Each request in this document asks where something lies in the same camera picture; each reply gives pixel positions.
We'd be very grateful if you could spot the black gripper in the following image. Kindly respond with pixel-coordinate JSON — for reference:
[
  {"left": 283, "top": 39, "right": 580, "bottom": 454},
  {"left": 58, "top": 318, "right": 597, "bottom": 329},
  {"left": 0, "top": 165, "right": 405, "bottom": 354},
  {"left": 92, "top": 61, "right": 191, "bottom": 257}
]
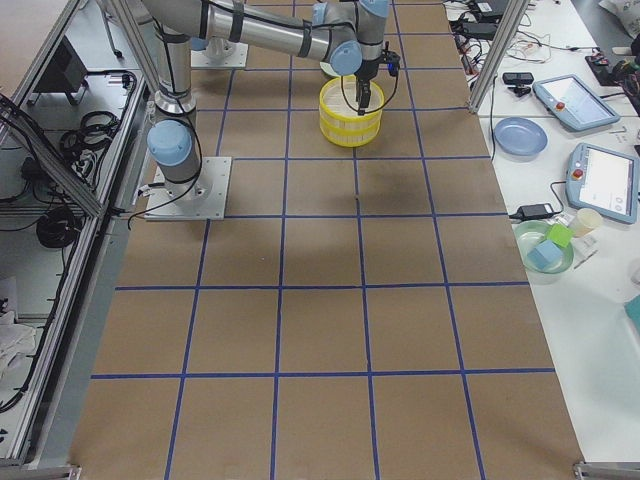
[{"left": 356, "top": 58, "right": 380, "bottom": 115}]

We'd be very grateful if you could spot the yellow top steamer layer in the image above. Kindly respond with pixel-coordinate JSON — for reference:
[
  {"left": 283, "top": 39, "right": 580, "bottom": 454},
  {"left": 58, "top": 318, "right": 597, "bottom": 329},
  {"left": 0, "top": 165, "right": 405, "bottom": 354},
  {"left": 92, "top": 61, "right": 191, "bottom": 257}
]
[{"left": 319, "top": 76, "right": 385, "bottom": 131}]

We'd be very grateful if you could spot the yellow steamer layer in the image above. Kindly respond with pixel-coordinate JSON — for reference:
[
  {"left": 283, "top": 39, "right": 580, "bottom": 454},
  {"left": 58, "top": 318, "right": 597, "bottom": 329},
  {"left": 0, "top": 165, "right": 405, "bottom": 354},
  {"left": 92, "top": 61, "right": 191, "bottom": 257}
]
[
  {"left": 319, "top": 118, "right": 381, "bottom": 148},
  {"left": 319, "top": 76, "right": 385, "bottom": 131}
]

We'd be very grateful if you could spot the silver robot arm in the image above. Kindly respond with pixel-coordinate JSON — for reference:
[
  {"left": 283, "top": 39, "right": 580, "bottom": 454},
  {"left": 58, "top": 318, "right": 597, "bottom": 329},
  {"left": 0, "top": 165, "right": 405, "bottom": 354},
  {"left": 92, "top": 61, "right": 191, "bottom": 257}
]
[
  {"left": 147, "top": 19, "right": 210, "bottom": 201},
  {"left": 199, "top": 1, "right": 398, "bottom": 116}
]

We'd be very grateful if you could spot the yellow bottom steamer layer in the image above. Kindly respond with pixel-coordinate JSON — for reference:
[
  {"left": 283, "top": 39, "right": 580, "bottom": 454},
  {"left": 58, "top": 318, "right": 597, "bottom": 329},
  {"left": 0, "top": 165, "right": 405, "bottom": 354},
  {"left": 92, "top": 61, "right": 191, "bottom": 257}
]
[{"left": 319, "top": 118, "right": 381, "bottom": 148}]

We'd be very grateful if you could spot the light green plate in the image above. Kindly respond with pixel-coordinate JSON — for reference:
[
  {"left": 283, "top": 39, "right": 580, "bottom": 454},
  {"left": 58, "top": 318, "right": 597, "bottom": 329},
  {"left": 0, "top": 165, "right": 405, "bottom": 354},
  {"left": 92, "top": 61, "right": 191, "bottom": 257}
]
[{"left": 319, "top": 62, "right": 339, "bottom": 78}]

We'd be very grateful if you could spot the black small device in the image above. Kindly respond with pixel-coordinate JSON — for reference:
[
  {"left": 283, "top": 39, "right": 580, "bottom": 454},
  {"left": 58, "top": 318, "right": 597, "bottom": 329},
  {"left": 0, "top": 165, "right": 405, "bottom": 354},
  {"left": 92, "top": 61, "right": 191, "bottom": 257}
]
[{"left": 502, "top": 72, "right": 534, "bottom": 86}]

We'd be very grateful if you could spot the blue plate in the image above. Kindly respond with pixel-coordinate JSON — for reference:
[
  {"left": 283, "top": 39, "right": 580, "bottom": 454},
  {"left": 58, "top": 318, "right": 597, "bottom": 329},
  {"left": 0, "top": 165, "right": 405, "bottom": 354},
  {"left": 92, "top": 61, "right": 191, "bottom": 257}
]
[{"left": 494, "top": 117, "right": 548, "bottom": 158}]

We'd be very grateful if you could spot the far teach pendant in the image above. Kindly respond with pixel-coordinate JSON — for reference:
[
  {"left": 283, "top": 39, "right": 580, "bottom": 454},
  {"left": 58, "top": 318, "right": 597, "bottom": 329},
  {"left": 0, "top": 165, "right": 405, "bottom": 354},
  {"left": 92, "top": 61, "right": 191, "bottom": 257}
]
[{"left": 532, "top": 74, "right": 620, "bottom": 131}]

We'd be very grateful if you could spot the teach pendant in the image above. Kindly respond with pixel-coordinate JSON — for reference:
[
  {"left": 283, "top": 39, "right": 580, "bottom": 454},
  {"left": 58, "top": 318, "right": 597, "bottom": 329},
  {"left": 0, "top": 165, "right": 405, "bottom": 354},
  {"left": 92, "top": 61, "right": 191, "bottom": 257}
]
[
  {"left": 565, "top": 143, "right": 639, "bottom": 224},
  {"left": 532, "top": 74, "right": 620, "bottom": 131}
]

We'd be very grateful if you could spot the black power adapter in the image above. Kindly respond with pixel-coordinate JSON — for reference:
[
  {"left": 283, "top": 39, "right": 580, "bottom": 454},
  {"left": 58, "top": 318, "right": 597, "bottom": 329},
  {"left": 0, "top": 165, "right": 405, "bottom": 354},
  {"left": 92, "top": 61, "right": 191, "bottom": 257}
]
[{"left": 510, "top": 203, "right": 556, "bottom": 221}]

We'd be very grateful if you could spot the green plate with blocks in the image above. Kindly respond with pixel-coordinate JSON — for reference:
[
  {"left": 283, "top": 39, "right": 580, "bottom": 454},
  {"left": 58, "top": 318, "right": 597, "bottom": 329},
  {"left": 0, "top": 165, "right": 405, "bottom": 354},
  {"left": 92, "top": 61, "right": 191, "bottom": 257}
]
[{"left": 513, "top": 220, "right": 574, "bottom": 274}]

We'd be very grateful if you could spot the blue block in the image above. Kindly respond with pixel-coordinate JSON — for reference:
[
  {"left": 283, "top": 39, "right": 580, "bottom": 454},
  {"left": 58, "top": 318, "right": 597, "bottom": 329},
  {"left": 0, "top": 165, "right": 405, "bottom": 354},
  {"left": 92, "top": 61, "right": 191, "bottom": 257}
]
[{"left": 527, "top": 240, "right": 563, "bottom": 270}]

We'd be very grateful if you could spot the green block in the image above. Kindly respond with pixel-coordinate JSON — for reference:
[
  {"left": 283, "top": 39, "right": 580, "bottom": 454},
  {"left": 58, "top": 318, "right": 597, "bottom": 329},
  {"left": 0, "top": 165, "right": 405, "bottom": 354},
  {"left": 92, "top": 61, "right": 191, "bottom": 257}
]
[{"left": 546, "top": 223, "right": 574, "bottom": 248}]

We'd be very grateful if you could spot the near teach pendant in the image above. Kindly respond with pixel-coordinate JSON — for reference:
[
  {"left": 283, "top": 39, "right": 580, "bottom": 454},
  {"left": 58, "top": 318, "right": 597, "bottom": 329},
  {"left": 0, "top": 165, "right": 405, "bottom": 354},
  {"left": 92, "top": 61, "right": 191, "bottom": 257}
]
[{"left": 565, "top": 143, "right": 639, "bottom": 224}]

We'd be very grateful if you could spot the paper cup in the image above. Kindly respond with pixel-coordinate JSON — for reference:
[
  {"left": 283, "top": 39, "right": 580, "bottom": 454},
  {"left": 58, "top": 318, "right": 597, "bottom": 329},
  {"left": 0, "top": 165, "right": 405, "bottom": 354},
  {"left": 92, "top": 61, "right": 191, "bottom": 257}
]
[{"left": 569, "top": 208, "right": 603, "bottom": 238}]

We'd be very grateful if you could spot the white crumpled cloth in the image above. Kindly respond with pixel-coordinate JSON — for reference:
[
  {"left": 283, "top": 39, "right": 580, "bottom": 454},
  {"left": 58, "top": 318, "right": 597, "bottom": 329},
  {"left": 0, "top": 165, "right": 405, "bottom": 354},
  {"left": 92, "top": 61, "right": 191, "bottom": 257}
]
[{"left": 0, "top": 310, "right": 36, "bottom": 377}]

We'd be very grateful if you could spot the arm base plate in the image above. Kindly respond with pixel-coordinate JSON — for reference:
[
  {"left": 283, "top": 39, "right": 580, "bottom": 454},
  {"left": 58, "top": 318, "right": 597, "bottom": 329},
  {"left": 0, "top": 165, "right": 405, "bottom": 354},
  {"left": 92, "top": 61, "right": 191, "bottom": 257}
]
[
  {"left": 143, "top": 157, "right": 232, "bottom": 221},
  {"left": 191, "top": 39, "right": 249, "bottom": 70}
]

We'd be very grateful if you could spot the aluminium frame post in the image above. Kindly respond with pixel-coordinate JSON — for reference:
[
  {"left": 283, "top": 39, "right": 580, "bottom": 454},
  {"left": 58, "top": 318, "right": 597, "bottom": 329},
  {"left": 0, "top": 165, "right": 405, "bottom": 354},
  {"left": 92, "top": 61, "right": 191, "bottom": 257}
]
[{"left": 468, "top": 0, "right": 529, "bottom": 114}]

